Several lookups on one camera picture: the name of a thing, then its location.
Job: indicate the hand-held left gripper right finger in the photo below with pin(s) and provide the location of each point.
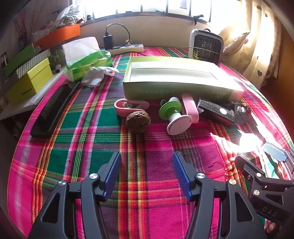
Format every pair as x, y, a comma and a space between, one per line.
181, 174

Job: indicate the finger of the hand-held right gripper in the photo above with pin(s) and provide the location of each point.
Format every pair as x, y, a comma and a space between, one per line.
274, 152
249, 166

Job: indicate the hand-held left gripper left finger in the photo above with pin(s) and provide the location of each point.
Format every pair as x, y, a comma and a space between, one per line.
112, 172

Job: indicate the green and white spool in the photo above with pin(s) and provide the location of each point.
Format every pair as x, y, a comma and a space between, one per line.
178, 125

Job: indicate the brown walnut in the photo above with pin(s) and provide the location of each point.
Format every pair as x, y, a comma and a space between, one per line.
137, 120

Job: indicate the black rectangular perforated device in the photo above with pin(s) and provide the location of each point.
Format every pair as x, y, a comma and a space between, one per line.
218, 115

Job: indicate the pink oblong holder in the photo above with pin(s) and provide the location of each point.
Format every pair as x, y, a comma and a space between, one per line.
193, 112

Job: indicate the pink clip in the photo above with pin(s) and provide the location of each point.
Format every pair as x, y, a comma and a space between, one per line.
143, 106

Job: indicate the green cardboard box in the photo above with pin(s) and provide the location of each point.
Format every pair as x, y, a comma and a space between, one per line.
174, 92

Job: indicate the plaid blanket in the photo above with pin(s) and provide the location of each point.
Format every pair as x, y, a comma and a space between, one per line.
91, 128

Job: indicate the black comb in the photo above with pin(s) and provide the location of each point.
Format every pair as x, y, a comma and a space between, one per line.
52, 112

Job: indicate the crumpled white tissue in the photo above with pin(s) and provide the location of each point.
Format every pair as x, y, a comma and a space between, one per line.
94, 77

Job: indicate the cream heart-print curtain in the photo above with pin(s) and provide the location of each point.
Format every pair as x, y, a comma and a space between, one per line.
264, 46

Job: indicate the green tissue pack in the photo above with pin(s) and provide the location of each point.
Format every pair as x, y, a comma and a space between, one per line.
91, 63

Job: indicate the cream pillow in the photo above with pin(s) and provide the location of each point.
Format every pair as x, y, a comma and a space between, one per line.
236, 41

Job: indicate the yellow-green box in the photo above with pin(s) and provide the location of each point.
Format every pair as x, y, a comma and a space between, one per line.
27, 87

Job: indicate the grey space heater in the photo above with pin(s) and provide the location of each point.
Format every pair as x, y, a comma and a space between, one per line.
205, 49

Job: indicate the white power strip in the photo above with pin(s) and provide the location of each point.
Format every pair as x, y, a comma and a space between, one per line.
135, 47

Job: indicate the black charger adapter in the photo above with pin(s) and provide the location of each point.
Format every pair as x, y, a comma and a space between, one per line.
108, 42

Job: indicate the white power plug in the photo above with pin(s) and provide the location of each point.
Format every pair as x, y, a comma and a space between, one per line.
129, 43

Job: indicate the striped box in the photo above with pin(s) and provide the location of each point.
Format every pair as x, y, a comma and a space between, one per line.
32, 62

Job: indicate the dark green box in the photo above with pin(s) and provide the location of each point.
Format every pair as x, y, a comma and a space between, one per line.
18, 61

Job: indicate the orange box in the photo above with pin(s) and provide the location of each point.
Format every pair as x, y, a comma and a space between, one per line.
62, 34

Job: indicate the black window latch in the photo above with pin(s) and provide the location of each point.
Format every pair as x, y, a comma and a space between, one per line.
198, 17

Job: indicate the pile of plastic bags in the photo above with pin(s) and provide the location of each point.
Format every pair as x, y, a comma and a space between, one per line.
66, 17

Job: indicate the window with metal bars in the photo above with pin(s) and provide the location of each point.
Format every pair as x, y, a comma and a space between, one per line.
140, 7

